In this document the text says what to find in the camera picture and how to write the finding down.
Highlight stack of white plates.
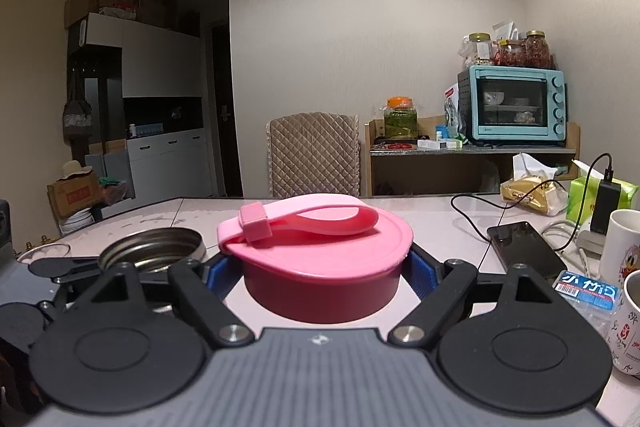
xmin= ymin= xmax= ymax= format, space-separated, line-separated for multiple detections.
xmin=59 ymin=209 xmax=96 ymax=236

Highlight tall jar with red contents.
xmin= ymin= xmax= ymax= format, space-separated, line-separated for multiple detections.
xmin=524 ymin=30 xmax=551 ymax=68

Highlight blue tissue packet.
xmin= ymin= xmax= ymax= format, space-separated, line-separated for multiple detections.
xmin=552 ymin=270 xmax=621 ymax=313

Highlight green cloth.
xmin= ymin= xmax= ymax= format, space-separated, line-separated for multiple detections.
xmin=97 ymin=177 xmax=134 ymax=208

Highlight cardboard box with red print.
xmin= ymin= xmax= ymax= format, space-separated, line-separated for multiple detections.
xmin=47 ymin=172 xmax=104 ymax=221

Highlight white printed cup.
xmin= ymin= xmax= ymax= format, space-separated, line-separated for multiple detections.
xmin=606 ymin=271 xmax=640 ymax=379

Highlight pink bottle cap with strap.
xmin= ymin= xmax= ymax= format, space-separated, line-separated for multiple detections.
xmin=216 ymin=193 xmax=416 ymax=311

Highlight white and green snack bag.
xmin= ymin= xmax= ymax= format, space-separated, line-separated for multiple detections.
xmin=443 ymin=83 xmax=469 ymax=142

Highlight clear plastic bag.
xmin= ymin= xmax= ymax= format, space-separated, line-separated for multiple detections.
xmin=457 ymin=36 xmax=474 ymax=70

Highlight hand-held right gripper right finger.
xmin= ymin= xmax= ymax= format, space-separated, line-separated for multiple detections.
xmin=386 ymin=249 xmax=557 ymax=348

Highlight cardboard boxes on cabinet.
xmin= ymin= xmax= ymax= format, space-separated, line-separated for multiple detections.
xmin=64 ymin=0 xmax=179 ymax=30

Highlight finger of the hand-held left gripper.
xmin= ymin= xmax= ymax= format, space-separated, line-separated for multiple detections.
xmin=28 ymin=256 xmax=103 ymax=284

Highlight black smartphone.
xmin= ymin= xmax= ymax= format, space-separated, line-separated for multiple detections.
xmin=486 ymin=221 xmax=569 ymax=281

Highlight white cartoon mug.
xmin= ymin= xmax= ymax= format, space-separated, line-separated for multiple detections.
xmin=597 ymin=209 xmax=640 ymax=291

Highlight white and black cabinet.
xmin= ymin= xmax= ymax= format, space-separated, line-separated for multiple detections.
xmin=65 ymin=12 xmax=209 ymax=208

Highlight glass jar with pale contents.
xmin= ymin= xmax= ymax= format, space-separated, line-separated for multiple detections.
xmin=467 ymin=33 xmax=494 ymax=68

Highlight orange-lidded green pickle jar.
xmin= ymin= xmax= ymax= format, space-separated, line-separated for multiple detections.
xmin=384 ymin=97 xmax=419 ymax=140

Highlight hanging grey bag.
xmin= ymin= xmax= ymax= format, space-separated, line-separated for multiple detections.
xmin=62 ymin=67 xmax=94 ymax=144

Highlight black power adapter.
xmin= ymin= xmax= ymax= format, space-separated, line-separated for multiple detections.
xmin=590 ymin=180 xmax=624 ymax=234

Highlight small jar with red contents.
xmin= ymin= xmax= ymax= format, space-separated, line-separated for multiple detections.
xmin=497 ymin=39 xmax=526 ymax=66

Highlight black charging cable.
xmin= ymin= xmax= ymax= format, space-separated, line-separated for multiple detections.
xmin=451 ymin=153 xmax=615 ymax=242

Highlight straw hat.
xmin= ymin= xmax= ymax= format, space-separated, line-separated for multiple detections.
xmin=55 ymin=160 xmax=94 ymax=182

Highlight flat white box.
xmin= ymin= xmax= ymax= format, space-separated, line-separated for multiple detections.
xmin=417 ymin=139 xmax=464 ymax=152

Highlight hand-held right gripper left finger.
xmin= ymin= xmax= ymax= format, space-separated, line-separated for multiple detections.
xmin=86 ymin=252 xmax=256 ymax=348

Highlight white cable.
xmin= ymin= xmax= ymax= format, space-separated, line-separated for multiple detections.
xmin=541 ymin=219 xmax=607 ymax=274

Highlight wooden shelf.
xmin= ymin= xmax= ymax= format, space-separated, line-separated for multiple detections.
xmin=364 ymin=118 xmax=582 ymax=198

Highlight white paper bag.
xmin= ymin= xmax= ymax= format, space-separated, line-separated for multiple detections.
xmin=492 ymin=21 xmax=524 ymax=42

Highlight chair with quilted cover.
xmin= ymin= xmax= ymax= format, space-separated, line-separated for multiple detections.
xmin=266 ymin=112 xmax=361 ymax=199

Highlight green tissue pack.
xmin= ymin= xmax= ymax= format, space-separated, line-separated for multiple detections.
xmin=566 ymin=161 xmax=640 ymax=229

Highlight dark door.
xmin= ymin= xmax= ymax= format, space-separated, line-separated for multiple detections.
xmin=210 ymin=19 xmax=236 ymax=198

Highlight golden tissue pack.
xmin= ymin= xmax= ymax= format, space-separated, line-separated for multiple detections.
xmin=500 ymin=153 xmax=570 ymax=216

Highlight teal toaster oven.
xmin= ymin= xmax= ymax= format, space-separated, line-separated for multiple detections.
xmin=457 ymin=66 xmax=569 ymax=146

